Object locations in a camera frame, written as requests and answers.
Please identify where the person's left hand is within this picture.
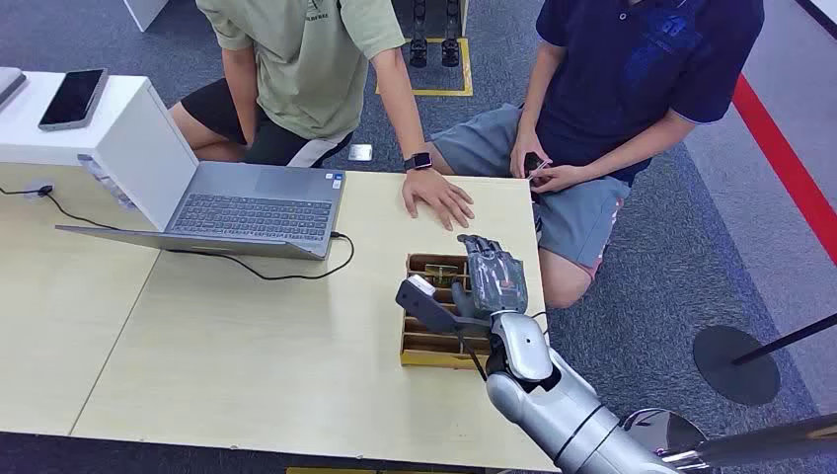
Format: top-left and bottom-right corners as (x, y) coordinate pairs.
(400, 168), (476, 232)
(530, 162), (594, 195)

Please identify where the person's right hand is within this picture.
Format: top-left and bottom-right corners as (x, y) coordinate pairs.
(508, 129), (555, 182)

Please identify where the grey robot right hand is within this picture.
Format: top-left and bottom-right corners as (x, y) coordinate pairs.
(451, 234), (530, 322)

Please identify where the gold card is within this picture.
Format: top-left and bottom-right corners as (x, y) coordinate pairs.
(424, 263), (467, 287)

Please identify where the person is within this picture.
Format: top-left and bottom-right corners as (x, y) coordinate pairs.
(427, 0), (766, 311)
(168, 0), (476, 232)

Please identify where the wooden compartment tray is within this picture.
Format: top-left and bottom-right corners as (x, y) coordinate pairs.
(400, 253), (493, 371)

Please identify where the yellow floor tape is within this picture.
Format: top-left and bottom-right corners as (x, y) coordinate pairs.
(374, 37), (475, 99)

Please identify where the black robot leg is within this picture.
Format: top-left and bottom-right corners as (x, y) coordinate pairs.
(408, 0), (430, 69)
(440, 0), (463, 69)

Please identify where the grey laptop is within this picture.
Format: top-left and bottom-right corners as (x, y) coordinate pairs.
(55, 161), (347, 263)

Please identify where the white box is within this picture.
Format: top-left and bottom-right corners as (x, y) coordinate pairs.
(0, 70), (200, 232)

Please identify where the white cabinet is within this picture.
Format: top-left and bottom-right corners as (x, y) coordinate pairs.
(123, 0), (171, 34)

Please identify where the black smartphone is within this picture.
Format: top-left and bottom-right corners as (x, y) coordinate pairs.
(38, 67), (110, 132)

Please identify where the grey flat device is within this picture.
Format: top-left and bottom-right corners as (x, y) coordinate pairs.
(0, 66), (28, 110)

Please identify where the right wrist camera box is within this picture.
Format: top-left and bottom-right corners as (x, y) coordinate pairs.
(395, 275), (492, 335)

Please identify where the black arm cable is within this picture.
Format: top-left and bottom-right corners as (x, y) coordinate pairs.
(456, 330), (490, 385)

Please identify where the black laptop power cable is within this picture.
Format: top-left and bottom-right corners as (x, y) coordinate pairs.
(0, 185), (356, 283)

